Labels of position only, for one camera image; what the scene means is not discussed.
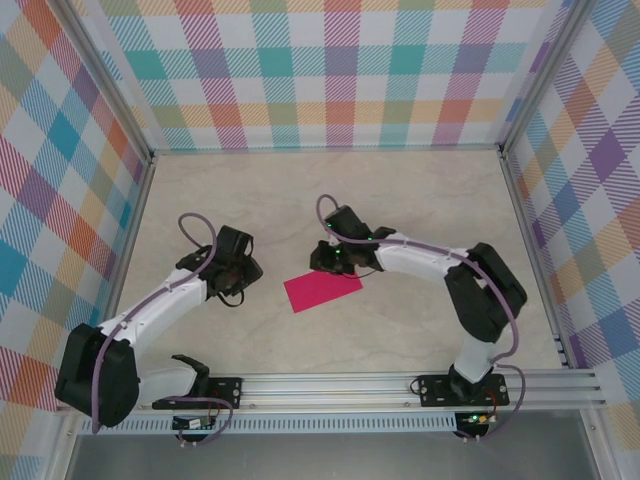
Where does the grey metal panel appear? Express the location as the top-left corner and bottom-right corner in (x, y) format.
(64, 430), (601, 480)

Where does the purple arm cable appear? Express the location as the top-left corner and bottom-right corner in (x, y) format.
(92, 212), (235, 448)
(316, 193), (529, 444)

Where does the aluminium side rail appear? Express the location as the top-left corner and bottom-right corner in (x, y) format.
(499, 149), (571, 369)
(89, 154), (157, 376)

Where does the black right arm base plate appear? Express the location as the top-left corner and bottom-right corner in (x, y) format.
(417, 373), (510, 407)

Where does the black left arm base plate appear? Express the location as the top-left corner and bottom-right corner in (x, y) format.
(207, 377), (245, 409)

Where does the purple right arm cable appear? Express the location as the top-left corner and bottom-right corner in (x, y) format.
(316, 193), (529, 444)

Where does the pink paper sheet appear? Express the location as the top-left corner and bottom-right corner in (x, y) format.
(283, 272), (364, 315)

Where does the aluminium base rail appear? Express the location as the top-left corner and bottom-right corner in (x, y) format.
(54, 370), (609, 414)

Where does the aluminium frame post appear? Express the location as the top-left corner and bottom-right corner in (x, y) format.
(49, 0), (156, 166)
(497, 0), (599, 156)

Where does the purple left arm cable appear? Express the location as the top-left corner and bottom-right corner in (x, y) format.
(92, 212), (235, 448)

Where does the thin black right camera cable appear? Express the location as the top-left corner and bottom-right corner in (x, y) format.
(344, 263), (384, 280)

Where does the slotted grey cable duct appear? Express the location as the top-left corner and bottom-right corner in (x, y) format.
(79, 412), (459, 435)

